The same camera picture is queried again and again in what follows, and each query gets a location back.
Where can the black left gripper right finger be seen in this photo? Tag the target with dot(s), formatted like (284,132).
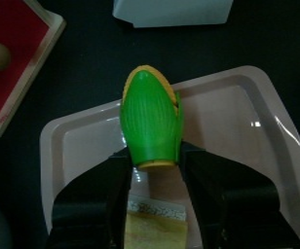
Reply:
(235,201)

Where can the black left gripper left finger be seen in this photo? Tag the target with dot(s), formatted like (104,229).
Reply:
(92,201)

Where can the green and yellow toy corn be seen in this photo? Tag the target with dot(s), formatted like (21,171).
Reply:
(150,120)

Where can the red wooden toy stove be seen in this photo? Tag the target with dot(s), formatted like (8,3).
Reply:
(14,64)

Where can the pink plastic tray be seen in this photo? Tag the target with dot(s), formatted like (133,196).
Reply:
(244,129)

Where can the white box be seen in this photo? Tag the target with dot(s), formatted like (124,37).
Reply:
(175,11)

